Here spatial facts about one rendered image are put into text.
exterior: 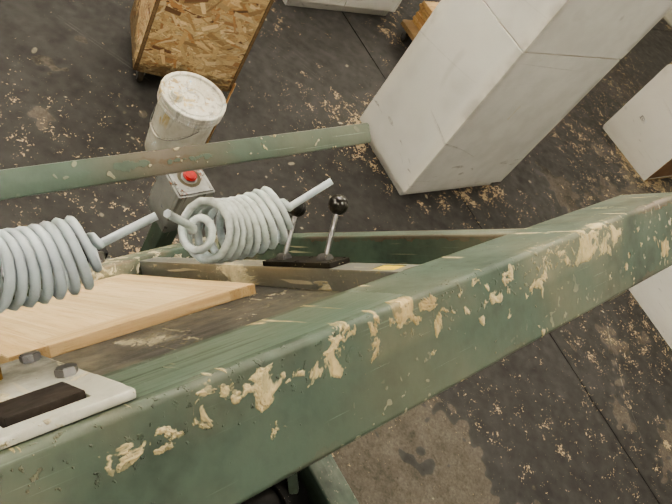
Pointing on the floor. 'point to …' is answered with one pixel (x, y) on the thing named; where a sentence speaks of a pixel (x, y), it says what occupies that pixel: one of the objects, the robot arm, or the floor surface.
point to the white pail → (185, 111)
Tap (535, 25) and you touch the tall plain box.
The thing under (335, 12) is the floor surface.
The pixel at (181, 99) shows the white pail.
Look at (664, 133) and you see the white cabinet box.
